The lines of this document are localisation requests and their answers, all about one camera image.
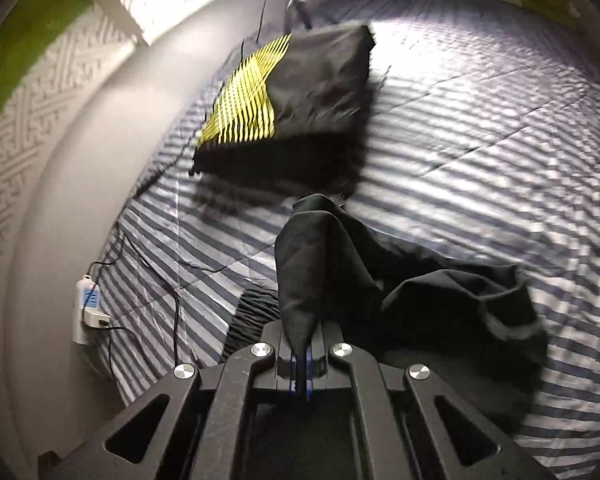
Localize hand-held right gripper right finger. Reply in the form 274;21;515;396
304;322;556;480

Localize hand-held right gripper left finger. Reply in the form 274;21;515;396
37;322;303;480

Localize dark grey pants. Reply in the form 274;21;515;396
224;194;548;411

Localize white plug adapter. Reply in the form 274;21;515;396
82;310;112;330

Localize white blue power strip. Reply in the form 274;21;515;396
72;274;101;346

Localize striped blanket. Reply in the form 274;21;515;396
92;0;600;480

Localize folded black yellow shorts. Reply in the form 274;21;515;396
189;22;378;201

